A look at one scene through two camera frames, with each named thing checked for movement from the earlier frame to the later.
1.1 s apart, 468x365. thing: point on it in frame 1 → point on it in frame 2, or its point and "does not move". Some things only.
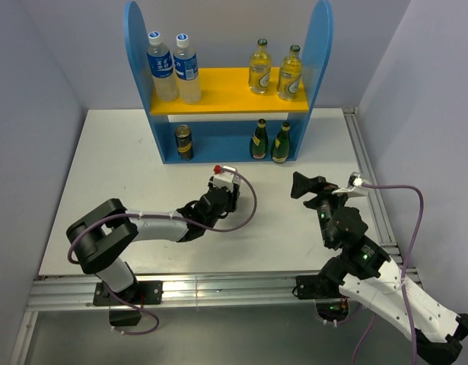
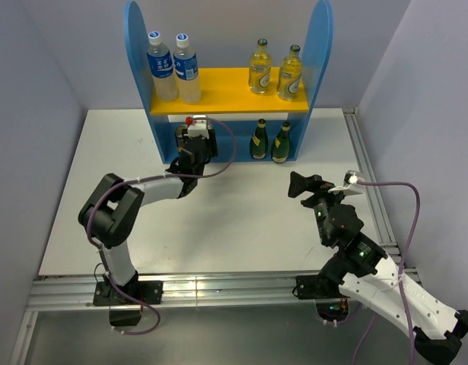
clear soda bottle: [289, 78] does not move
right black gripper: [301, 183] does not move
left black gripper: [232, 199] → [211, 145]
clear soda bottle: [260, 69] does not move
